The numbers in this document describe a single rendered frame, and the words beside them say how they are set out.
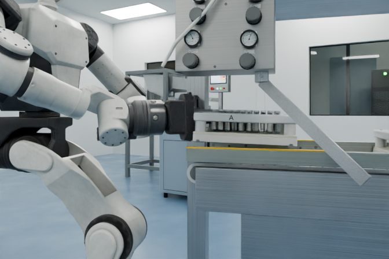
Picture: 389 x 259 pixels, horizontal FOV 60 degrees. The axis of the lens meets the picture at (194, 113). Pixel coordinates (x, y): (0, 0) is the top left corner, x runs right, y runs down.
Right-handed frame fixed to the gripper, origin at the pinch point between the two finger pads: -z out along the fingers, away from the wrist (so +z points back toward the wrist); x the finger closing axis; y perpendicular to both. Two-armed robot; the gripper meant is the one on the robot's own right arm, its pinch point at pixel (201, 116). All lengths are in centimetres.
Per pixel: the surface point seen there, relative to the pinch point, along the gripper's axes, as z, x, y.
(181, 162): -72, 48, -250
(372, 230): -28.8, 25.4, 26.6
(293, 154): -12.8, 8.5, 21.2
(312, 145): -33.3, 9.0, 2.3
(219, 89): -120, -28, -256
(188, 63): 8.2, -11.6, 13.9
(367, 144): -45.2, 8.8, 10.3
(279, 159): -10.5, 9.5, 19.6
